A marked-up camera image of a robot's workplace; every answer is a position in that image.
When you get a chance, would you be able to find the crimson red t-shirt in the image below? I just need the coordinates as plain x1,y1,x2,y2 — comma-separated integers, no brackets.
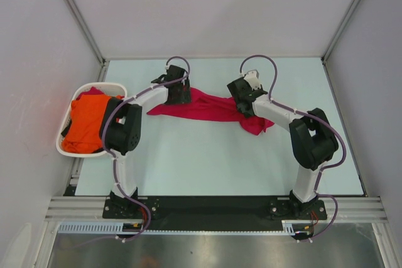
147,88,274,136

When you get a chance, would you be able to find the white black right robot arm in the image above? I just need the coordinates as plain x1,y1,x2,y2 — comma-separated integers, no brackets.
227,78,339,218

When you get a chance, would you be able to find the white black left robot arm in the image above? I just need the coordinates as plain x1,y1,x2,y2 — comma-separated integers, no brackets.
99,64,191,218

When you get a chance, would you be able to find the white plastic laundry basket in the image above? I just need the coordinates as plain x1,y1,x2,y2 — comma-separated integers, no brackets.
56,82,128,158

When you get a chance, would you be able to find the dark red shirt in basket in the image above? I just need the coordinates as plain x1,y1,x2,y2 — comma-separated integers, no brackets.
76,87,104,100

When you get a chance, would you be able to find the orange t-shirt in basket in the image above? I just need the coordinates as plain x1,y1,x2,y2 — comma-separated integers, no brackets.
62,94,112,154

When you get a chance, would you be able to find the black garment in basket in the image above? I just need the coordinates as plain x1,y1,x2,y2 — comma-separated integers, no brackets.
61,119,72,137

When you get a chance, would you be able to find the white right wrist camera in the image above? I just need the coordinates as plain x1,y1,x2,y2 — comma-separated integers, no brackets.
243,70,263,90

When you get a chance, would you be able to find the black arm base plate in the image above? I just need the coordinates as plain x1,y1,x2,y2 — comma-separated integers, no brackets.
102,196,327,232

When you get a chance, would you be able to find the aluminium corner post left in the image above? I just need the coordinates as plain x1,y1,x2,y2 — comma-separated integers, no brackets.
63,0,105,66

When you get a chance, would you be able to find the aluminium corner post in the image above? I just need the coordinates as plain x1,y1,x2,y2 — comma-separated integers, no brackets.
63,0,105,66
321,0,381,62

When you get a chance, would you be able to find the aluminium frame rail front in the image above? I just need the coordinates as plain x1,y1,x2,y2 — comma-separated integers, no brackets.
45,196,388,223

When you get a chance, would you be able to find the white slotted cable duct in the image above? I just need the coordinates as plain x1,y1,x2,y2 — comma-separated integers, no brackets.
58,222,143,235

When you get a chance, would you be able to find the aluminium corner post right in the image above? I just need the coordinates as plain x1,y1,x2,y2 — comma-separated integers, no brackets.
321,0,381,62

